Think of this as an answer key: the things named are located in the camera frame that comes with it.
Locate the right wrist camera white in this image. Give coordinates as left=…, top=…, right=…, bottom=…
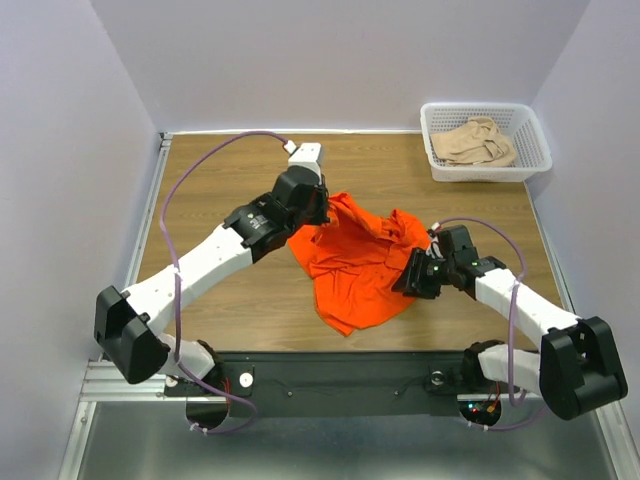
left=426, top=222, right=444, bottom=259

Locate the orange t-shirt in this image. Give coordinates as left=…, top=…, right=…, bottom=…
left=288, top=192, right=430, bottom=336

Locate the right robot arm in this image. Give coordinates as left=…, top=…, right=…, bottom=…
left=392, top=223, right=628, bottom=420

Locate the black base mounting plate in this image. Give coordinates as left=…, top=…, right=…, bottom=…
left=172, top=351, right=507, bottom=418

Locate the beige t-shirt in basket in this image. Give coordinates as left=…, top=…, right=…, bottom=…
left=430, top=116, right=518, bottom=168

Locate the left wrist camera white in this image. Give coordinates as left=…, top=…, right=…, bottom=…
left=283, top=140, right=323, bottom=179

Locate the white plastic laundry basket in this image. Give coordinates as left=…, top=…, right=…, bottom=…
left=420, top=102, right=552, bottom=182

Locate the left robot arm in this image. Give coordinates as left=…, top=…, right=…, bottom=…
left=94, top=165, right=328, bottom=394

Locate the aluminium frame rail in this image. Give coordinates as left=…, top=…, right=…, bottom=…
left=63, top=132, right=618, bottom=479

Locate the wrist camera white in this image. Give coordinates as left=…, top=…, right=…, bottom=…
left=283, top=140, right=323, bottom=179
left=426, top=222, right=444, bottom=259

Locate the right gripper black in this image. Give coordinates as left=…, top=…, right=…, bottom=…
left=388, top=246, right=454, bottom=299

